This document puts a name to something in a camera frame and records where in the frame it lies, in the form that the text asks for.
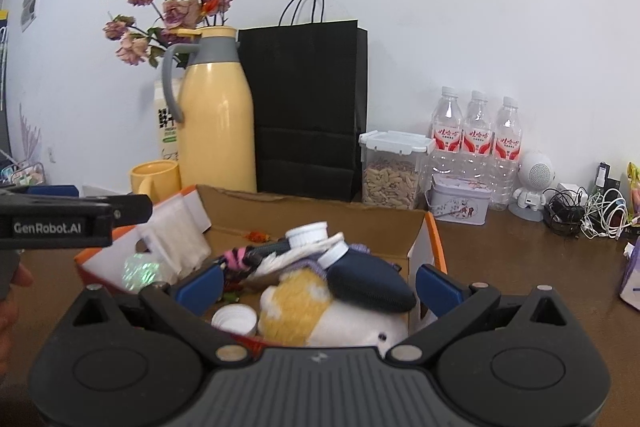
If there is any black charger with cable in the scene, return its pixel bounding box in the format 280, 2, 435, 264
542, 189, 588, 237

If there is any purple cloth pouch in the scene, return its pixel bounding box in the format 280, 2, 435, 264
300, 243, 373, 275

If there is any person's left hand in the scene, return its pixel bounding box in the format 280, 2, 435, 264
0, 264, 35, 358

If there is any orange cardboard box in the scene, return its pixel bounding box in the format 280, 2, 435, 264
74, 183, 448, 343

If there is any clear cotton swab box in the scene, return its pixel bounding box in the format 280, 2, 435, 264
137, 197, 213, 283

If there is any printed tin box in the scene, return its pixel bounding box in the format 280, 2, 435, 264
425, 173, 491, 226

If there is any white milk carton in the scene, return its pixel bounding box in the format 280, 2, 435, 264
152, 79, 182, 162

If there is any yellow thermos jug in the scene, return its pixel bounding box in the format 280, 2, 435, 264
161, 26, 258, 194

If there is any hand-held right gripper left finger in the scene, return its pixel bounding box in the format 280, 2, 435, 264
72, 264, 251, 367

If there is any purple tissue pack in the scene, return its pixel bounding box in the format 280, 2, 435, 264
619, 239, 640, 310

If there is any clear water bottle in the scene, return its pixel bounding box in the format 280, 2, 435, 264
429, 86, 464, 188
461, 90, 495, 182
487, 96, 524, 212

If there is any yellow mug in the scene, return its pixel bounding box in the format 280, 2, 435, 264
130, 159, 182, 202

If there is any navy zip case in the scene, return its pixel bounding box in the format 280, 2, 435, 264
326, 251, 417, 314

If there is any iridescent ball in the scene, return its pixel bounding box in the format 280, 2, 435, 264
122, 254, 166, 295

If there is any white flanged cap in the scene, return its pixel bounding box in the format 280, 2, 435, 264
285, 221, 329, 248

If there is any pink striped hair tie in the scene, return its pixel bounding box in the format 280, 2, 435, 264
222, 246, 258, 278

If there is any framed wall picture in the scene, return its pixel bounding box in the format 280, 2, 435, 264
20, 0, 42, 32

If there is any white alpaca plush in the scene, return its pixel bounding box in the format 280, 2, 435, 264
307, 297, 410, 353

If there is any metal storage rack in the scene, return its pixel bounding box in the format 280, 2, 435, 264
0, 149, 48, 188

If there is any clear seed container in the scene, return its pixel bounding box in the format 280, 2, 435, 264
358, 130, 436, 211

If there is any small white cap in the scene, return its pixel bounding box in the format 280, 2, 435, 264
317, 241, 349, 269

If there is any white ring cap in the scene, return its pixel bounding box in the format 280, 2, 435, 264
211, 305, 258, 337

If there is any yellow alpaca plush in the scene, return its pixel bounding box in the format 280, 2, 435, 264
257, 268, 333, 348

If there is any black paper bag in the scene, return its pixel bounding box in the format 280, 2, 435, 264
237, 0, 369, 202

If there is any white tissue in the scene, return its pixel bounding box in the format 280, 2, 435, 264
250, 232, 346, 280

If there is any yellow green snack packet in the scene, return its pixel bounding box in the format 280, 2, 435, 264
626, 162, 640, 218

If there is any white robot speaker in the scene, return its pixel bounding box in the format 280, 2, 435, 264
509, 149, 558, 223

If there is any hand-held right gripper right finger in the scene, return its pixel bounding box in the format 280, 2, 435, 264
385, 264, 568, 365

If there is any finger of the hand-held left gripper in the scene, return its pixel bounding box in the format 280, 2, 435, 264
0, 193, 154, 228
0, 184, 81, 198

